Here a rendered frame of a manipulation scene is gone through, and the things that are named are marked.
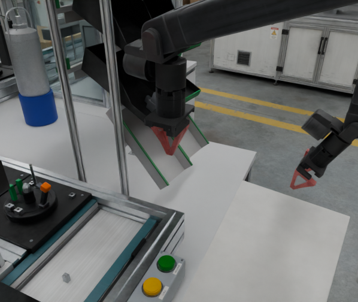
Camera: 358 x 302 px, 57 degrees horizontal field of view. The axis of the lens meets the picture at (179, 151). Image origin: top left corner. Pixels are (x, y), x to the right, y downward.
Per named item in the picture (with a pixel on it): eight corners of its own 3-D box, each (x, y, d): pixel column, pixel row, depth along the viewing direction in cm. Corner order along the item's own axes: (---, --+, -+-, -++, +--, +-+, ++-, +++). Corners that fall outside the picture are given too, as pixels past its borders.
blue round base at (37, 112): (64, 116, 172) (59, 88, 164) (42, 129, 160) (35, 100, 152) (41, 111, 177) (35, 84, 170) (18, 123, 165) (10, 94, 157)
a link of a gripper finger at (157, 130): (150, 156, 70) (149, 115, 65) (165, 140, 76) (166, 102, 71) (179, 164, 68) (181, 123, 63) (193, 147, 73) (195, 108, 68)
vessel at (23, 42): (57, 88, 164) (40, 5, 144) (35, 99, 153) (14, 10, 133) (35, 84, 169) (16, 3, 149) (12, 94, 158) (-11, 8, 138)
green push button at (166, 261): (177, 263, 81) (177, 257, 80) (170, 276, 77) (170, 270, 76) (163, 257, 82) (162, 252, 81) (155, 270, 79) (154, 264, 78)
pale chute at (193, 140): (202, 148, 120) (209, 142, 117) (181, 165, 111) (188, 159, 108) (156, 84, 119) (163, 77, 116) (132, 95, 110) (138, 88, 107)
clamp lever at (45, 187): (48, 202, 93) (51, 185, 88) (43, 207, 91) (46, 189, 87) (38, 195, 93) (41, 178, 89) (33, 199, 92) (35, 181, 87)
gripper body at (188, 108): (143, 127, 64) (142, 91, 60) (167, 107, 71) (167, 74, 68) (173, 135, 61) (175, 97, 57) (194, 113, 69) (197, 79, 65)
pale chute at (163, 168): (184, 169, 108) (193, 164, 105) (160, 190, 99) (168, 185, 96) (134, 99, 108) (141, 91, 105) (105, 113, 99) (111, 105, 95)
